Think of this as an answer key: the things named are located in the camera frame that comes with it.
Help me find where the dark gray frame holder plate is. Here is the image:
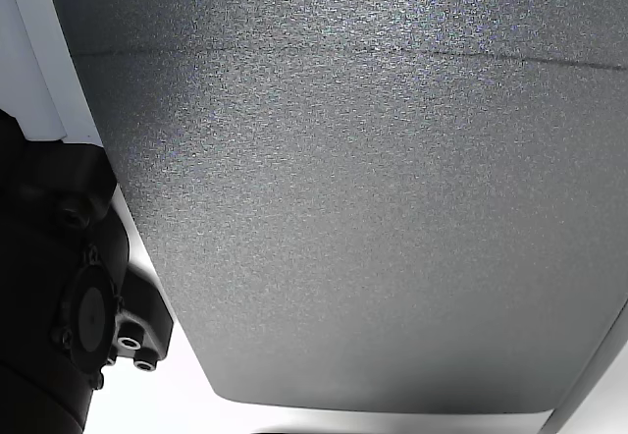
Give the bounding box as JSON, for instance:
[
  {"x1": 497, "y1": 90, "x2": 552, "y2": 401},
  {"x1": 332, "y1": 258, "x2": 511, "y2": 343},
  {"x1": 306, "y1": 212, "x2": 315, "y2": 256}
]
[{"x1": 51, "y1": 0, "x2": 628, "y2": 415}]

